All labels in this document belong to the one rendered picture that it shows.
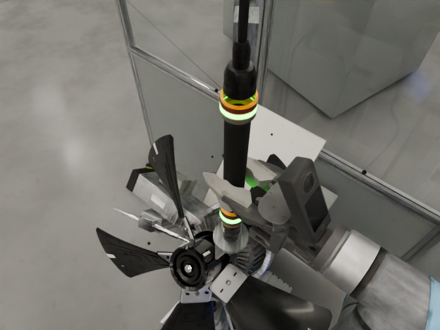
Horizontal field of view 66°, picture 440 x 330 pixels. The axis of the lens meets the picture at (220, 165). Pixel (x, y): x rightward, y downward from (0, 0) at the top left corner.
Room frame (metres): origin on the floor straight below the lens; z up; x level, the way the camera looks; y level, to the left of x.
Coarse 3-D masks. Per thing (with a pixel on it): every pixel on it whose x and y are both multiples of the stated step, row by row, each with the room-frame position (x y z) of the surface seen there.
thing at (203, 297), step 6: (210, 282) 0.31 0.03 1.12; (204, 288) 0.30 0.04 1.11; (192, 294) 0.28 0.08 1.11; (204, 294) 0.29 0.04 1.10; (210, 294) 0.29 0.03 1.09; (180, 300) 0.27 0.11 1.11; (186, 300) 0.27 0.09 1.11; (192, 300) 0.27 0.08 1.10; (198, 300) 0.27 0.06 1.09; (204, 300) 0.28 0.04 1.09
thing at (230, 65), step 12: (240, 48) 0.29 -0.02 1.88; (240, 60) 0.28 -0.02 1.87; (228, 72) 0.29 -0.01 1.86; (240, 72) 0.28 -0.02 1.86; (252, 72) 0.28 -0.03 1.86; (228, 84) 0.28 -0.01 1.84; (240, 84) 0.28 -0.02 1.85; (252, 84) 0.28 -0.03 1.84; (228, 96) 0.28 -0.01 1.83; (240, 96) 0.27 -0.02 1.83; (228, 228) 0.28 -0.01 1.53; (240, 228) 0.29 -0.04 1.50; (228, 240) 0.28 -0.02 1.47
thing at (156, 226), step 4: (124, 212) 0.57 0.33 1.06; (132, 216) 0.55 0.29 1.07; (136, 216) 0.55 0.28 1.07; (136, 220) 0.54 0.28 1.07; (156, 224) 0.51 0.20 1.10; (156, 228) 0.49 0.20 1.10; (160, 228) 0.49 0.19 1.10; (164, 228) 0.49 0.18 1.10; (160, 232) 0.48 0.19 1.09; (164, 232) 0.48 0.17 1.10; (168, 232) 0.47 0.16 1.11; (172, 232) 0.47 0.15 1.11; (172, 236) 0.46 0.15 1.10; (176, 236) 0.46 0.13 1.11; (180, 236) 0.46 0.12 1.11; (184, 240) 0.44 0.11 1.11; (188, 240) 0.44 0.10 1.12
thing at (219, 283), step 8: (224, 272) 0.32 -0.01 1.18; (232, 272) 0.32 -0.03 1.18; (240, 272) 0.32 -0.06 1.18; (216, 280) 0.30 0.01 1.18; (224, 280) 0.30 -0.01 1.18; (232, 280) 0.30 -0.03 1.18; (240, 280) 0.30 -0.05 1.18; (216, 288) 0.28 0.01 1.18; (224, 288) 0.28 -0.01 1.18; (232, 288) 0.28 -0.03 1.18; (224, 296) 0.26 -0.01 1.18
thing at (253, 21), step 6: (252, 6) 0.95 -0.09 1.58; (234, 12) 0.92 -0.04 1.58; (252, 12) 0.92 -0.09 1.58; (258, 12) 0.92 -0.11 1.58; (234, 18) 0.89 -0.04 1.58; (252, 18) 0.89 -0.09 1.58; (258, 18) 0.89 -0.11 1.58; (234, 24) 0.87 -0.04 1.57; (252, 24) 0.86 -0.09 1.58; (258, 24) 0.86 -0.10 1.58; (234, 30) 0.87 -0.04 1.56; (252, 30) 0.86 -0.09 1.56; (258, 30) 0.86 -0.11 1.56; (234, 36) 0.87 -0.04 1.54; (252, 36) 0.86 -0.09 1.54; (252, 42) 0.86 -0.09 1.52
